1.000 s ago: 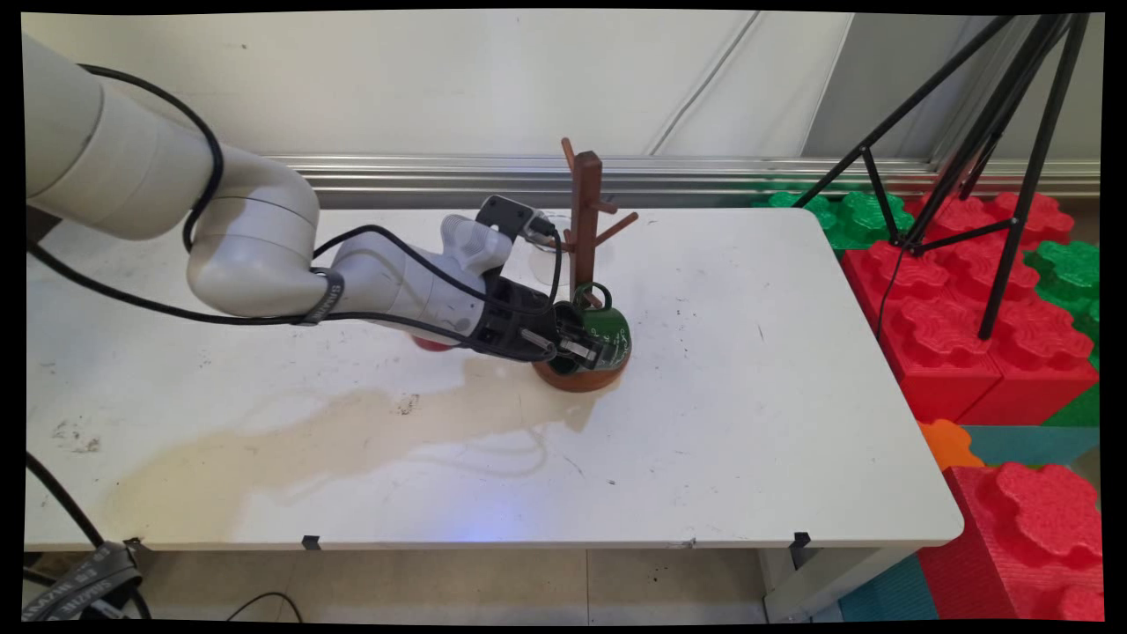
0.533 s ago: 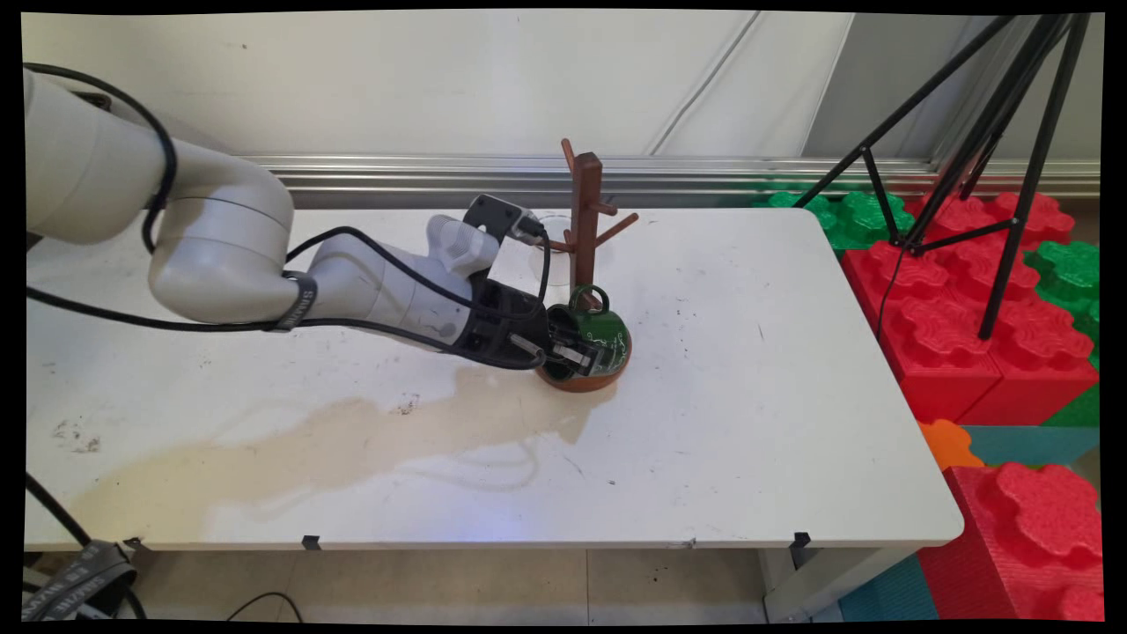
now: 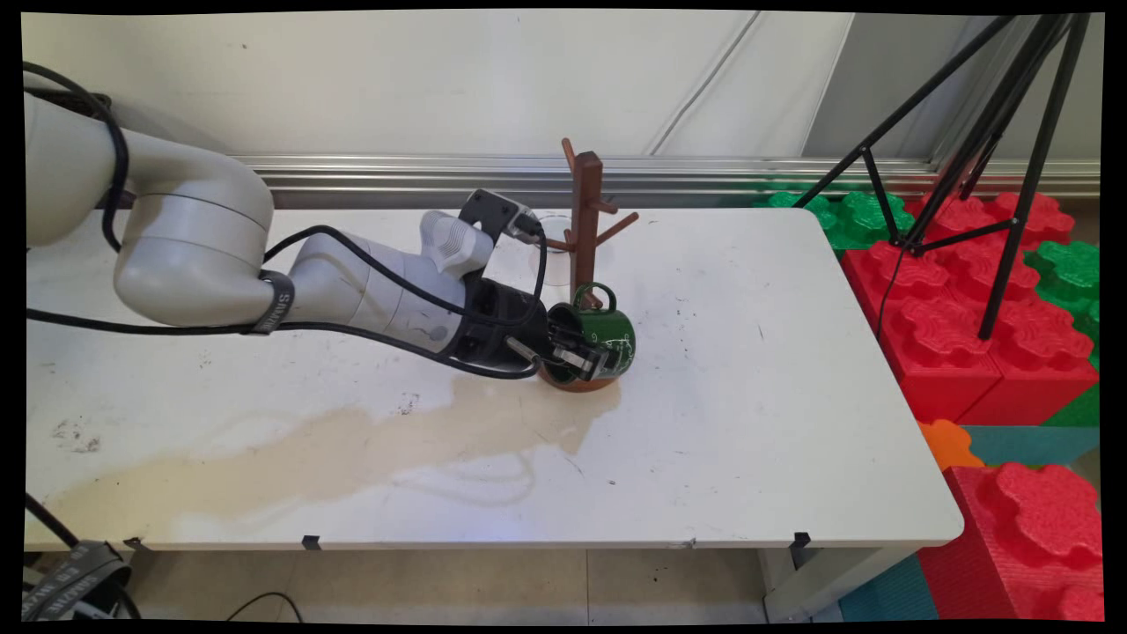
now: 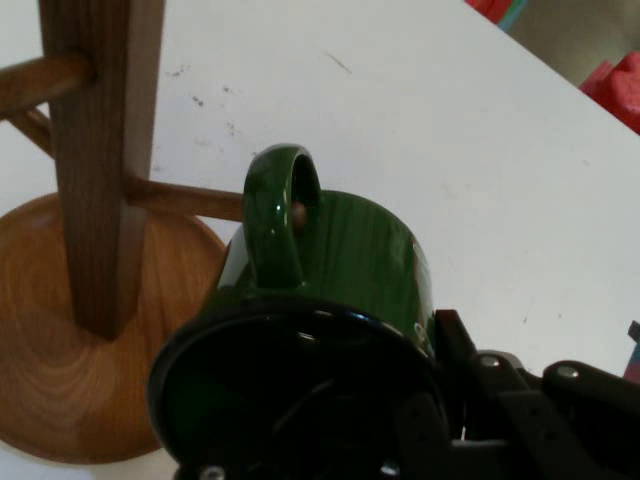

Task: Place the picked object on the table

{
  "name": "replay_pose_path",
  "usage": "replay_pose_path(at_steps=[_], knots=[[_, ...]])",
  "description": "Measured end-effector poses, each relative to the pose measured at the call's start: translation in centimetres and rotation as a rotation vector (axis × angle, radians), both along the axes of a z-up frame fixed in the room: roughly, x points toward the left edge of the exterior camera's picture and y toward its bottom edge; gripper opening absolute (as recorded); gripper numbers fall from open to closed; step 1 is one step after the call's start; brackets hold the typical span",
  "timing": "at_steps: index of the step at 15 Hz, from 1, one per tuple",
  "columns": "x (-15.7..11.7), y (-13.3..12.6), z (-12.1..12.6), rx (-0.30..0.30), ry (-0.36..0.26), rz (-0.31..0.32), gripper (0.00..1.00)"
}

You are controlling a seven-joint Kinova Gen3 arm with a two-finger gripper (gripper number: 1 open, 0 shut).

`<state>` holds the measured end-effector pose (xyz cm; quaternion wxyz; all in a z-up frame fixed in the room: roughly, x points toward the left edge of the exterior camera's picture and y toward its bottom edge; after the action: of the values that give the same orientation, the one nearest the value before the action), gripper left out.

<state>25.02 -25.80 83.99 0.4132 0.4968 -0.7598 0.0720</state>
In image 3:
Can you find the teal foam mat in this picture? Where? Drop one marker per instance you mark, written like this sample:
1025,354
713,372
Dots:
1030,445
889,594

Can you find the aluminium wall rail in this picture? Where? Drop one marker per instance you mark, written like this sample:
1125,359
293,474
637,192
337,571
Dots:
704,172

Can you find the orange foam piece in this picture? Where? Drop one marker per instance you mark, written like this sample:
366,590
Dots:
946,445

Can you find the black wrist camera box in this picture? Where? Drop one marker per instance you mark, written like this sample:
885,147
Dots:
489,211

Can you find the white ribbed camera mount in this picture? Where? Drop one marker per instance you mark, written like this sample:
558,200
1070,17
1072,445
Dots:
453,242

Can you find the white wall conduit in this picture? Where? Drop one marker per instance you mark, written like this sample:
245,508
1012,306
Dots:
704,81

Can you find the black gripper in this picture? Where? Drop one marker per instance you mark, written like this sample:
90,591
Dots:
497,326

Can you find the clear glass cup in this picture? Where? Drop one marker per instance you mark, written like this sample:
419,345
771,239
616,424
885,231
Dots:
556,264

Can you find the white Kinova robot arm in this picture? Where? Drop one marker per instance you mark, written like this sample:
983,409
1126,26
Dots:
194,246

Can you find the green foam block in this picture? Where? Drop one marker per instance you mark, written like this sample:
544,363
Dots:
1070,273
858,216

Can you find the white table leg frame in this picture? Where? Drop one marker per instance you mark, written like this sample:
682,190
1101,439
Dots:
819,586

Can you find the green enamel mug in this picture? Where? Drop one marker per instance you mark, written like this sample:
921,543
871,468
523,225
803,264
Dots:
616,330

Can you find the black tripod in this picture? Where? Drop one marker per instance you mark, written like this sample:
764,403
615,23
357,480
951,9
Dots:
1027,194

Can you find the brown wooden mug tree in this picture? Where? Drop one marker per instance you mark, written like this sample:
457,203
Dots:
585,220

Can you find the large red foam block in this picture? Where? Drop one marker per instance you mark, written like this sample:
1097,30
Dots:
1030,537

